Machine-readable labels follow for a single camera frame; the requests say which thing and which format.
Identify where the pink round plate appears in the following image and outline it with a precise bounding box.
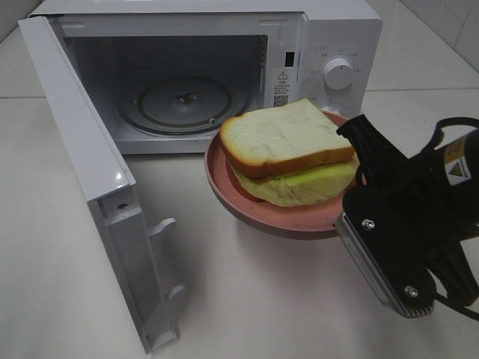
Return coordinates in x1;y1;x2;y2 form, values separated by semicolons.
205;112;355;239

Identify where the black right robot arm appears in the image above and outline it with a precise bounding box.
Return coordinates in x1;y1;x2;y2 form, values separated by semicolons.
335;115;478;319

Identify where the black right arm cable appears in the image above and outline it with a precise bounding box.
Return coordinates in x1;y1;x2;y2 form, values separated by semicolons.
422;117;479;150

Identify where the upper white power knob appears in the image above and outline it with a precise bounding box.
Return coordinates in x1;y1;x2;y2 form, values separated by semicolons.
323;56;353;90

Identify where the white microwave door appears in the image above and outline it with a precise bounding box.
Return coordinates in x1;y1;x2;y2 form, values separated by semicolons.
19;16;186;354

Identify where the white timer knob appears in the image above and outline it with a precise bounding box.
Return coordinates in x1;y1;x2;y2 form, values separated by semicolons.
321;106;341;114

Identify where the white microwave oven body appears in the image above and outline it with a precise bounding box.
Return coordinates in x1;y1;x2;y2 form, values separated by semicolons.
26;1;382;154

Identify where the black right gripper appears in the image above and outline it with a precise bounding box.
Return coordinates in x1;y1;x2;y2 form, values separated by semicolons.
337;114;478;307

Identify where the toast sandwich with lettuce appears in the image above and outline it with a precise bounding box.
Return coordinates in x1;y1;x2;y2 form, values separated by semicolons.
219;99;359;207

